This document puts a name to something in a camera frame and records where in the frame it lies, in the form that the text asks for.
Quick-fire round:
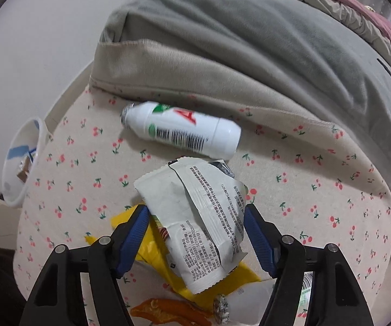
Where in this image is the white plastic wrapper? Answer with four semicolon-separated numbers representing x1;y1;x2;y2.
134;157;249;294

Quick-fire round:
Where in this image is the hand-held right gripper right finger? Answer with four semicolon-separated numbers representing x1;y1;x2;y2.
244;204;374;326

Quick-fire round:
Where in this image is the large white red label bottle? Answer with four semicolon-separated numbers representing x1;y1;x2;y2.
121;101;242;160

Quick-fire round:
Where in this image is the yellow snack wrapper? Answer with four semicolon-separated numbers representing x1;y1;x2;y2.
85;204;261;308

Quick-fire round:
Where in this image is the pink beige quilt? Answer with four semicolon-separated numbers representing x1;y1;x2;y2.
219;0;391;89

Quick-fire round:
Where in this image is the white blue print trash bin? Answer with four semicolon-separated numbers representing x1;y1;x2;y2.
1;117;51;208

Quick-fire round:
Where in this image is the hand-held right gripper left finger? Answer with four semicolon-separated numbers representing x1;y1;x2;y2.
19;204;150;326

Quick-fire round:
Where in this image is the cherry print tablecloth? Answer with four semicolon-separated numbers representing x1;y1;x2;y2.
14;39;391;326

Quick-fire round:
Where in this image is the grey blanket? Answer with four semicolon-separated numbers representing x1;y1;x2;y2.
100;0;391;231

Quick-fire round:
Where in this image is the small white green label bottle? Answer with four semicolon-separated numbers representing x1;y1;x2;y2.
212;278;315;325

